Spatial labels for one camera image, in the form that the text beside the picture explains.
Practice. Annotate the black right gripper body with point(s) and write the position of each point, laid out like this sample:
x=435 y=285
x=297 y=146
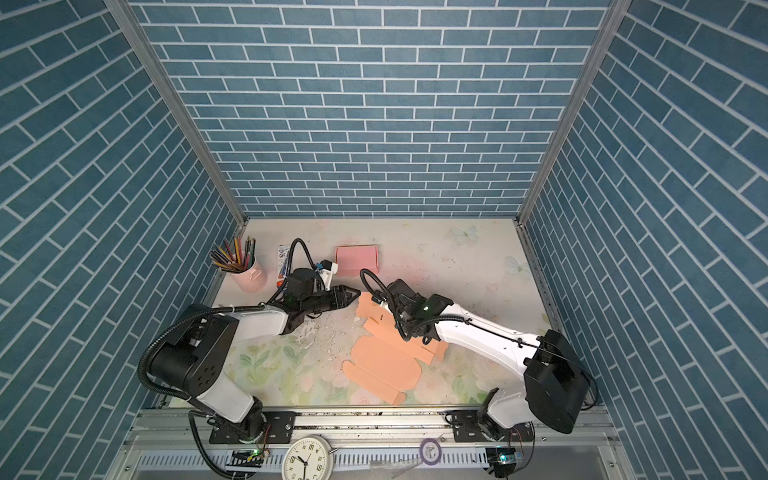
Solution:
x=403 y=325

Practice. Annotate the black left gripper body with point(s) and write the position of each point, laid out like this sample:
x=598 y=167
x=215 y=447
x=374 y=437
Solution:
x=312 y=304

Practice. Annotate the pink cardboard box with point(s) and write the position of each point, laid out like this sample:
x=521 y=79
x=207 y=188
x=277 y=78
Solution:
x=353 y=258

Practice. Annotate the tan cardboard box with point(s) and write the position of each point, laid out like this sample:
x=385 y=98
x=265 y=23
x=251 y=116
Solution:
x=381 y=362

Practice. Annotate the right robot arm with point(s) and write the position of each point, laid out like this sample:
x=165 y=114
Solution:
x=555 y=383

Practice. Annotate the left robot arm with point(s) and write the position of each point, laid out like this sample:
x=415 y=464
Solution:
x=187 y=360

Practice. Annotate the white blue pencil box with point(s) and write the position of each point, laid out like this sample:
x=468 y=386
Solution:
x=283 y=268

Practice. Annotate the pink metal pencil bucket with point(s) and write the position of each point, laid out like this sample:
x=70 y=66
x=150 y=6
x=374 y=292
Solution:
x=252 y=280

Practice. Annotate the bundle of coloured pencils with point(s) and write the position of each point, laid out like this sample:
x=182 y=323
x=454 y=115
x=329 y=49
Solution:
x=236 y=256

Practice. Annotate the purple tape roll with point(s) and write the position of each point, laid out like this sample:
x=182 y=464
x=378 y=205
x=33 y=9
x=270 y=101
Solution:
x=430 y=452

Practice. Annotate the white wall clock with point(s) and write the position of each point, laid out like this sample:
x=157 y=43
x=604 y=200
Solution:
x=308 y=458

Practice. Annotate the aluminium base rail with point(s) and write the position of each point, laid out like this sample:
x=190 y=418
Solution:
x=378 y=438

